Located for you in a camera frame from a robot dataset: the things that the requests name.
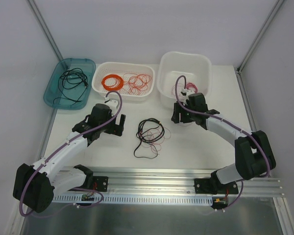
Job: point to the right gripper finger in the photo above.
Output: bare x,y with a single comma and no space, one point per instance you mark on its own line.
176,113
184,117

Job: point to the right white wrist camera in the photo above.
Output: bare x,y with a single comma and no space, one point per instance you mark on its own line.
185,93

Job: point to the white slotted cable duct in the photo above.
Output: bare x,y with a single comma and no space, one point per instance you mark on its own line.
134,199

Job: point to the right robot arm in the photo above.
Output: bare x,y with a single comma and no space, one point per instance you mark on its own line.
253,153

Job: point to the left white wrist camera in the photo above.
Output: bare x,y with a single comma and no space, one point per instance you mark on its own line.
112,104

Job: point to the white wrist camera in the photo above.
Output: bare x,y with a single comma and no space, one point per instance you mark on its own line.
112,104
185,93

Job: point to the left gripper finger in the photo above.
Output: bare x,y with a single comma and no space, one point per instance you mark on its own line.
114,123
120,126

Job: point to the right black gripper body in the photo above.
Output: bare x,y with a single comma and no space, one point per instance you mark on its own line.
180,115

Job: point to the aluminium mounting rail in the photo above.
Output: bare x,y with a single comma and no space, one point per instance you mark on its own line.
177,182

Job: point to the aluminium frame post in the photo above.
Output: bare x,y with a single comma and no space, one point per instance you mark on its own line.
44,27
261,33

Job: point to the teal transparent plastic tray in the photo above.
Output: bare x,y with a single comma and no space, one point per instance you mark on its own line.
70,84

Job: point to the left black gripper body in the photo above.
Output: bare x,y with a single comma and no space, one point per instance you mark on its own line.
116,127

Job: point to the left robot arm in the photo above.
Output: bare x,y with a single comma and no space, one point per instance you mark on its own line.
37,184

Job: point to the left aluminium frame post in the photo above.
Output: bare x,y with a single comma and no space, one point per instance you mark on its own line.
44,27

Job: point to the white plastic tub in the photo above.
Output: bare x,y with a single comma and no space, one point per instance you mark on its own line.
195,67

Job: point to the white perforated plastic basket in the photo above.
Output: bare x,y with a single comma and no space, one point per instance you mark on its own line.
135,81

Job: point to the right aluminium frame post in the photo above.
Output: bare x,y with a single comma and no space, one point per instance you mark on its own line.
261,33

